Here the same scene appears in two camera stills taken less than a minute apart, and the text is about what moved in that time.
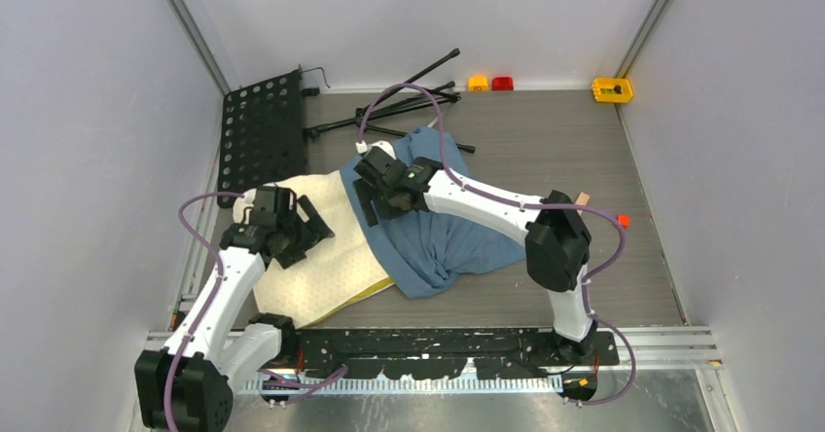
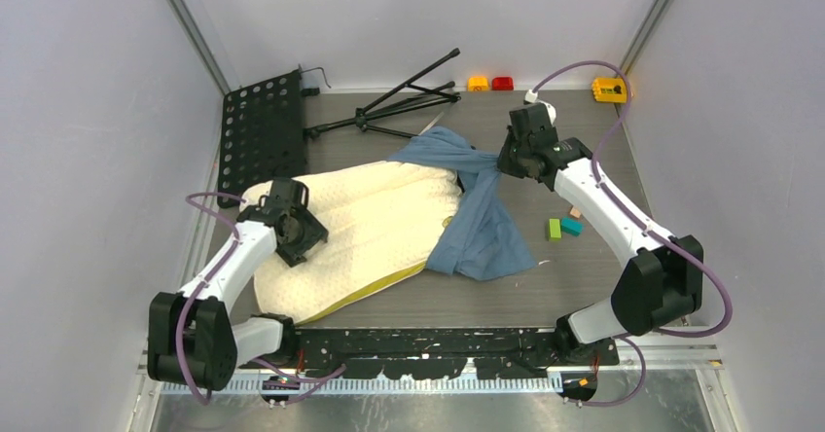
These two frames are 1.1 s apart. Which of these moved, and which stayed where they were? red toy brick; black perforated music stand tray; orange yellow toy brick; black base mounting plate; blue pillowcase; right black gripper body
Moved: blue pillowcase; right black gripper body
Stayed: red toy brick; black base mounting plate; black perforated music stand tray; orange yellow toy brick
